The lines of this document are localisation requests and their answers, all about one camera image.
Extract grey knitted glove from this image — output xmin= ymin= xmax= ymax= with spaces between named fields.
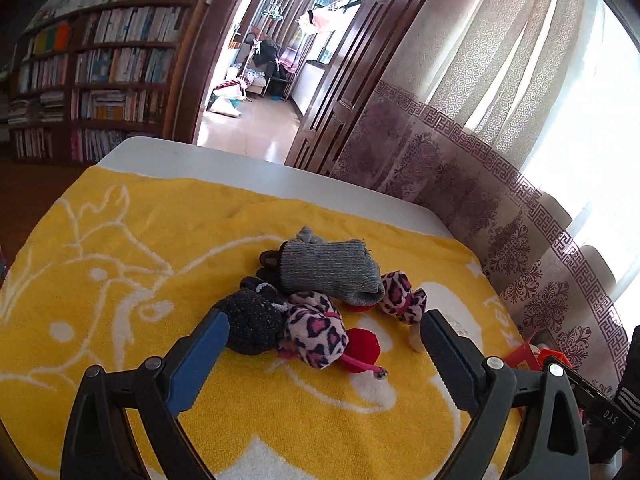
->
xmin=277 ymin=239 xmax=386 ymax=307

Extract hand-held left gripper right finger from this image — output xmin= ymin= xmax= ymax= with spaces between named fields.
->
xmin=420 ymin=308 xmax=591 ymax=480

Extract yellow and white towel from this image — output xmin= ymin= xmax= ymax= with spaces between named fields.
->
xmin=0 ymin=165 xmax=528 ymax=480

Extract patterned lace curtain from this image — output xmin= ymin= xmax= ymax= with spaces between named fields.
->
xmin=330 ymin=0 xmax=640 ymax=401

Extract white bag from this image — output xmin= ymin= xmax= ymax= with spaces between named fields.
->
xmin=207 ymin=80 xmax=246 ymax=118

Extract black sock ball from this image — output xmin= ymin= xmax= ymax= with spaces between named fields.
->
xmin=216 ymin=249 xmax=290 ymax=357

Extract large leopard print sock ball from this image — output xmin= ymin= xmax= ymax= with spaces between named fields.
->
xmin=277 ymin=291 xmax=351 ymax=371

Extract small leopard print sock ball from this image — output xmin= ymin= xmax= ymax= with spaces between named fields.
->
xmin=377 ymin=270 xmax=428 ymax=325

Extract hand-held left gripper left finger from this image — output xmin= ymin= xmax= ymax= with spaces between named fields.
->
xmin=60 ymin=308 xmax=231 ymax=480

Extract red cardboard box container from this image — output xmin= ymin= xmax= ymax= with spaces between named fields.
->
xmin=502 ymin=331 xmax=576 ymax=371

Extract wooden bookshelf with books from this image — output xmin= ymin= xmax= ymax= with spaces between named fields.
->
xmin=7 ymin=0 xmax=201 ymax=163

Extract light grey knotted sock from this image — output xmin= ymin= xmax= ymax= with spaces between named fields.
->
xmin=294 ymin=226 xmax=326 ymax=247

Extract hanging colourful clothes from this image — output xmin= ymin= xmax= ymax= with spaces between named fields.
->
xmin=295 ymin=5 xmax=346 ymax=36

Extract dark wooden door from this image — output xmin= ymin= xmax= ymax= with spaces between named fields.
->
xmin=285 ymin=0 xmax=451 ymax=176

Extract coat rack with clothes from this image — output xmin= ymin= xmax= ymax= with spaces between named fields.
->
xmin=240 ymin=0 xmax=283 ymax=96

